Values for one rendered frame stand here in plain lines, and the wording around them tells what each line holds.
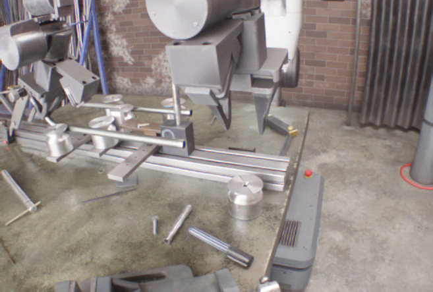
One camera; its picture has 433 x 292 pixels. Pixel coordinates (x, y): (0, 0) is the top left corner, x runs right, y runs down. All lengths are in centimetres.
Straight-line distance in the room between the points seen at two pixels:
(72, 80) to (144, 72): 338
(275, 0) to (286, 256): 95
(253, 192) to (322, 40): 278
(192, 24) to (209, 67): 4
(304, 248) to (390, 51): 195
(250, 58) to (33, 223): 41
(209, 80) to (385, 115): 276
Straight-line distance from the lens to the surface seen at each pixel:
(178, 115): 51
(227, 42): 24
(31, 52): 50
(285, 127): 67
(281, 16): 106
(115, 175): 49
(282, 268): 129
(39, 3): 54
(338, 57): 315
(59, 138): 59
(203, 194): 49
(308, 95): 327
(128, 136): 51
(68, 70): 54
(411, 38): 283
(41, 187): 61
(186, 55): 23
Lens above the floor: 117
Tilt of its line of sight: 26 degrees down
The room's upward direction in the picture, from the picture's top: 3 degrees counter-clockwise
